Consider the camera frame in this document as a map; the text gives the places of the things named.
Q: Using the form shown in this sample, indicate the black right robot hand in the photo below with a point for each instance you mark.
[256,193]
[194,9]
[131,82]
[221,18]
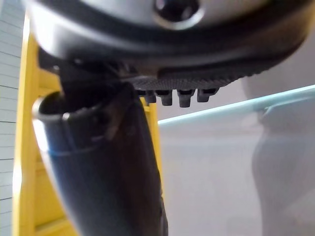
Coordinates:
[103,172]

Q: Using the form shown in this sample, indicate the pale teal edge strip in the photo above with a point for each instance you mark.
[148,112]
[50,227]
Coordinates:
[221,108]

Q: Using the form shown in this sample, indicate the yellow metal shelf frame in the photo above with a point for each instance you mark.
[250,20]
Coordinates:
[27,147]

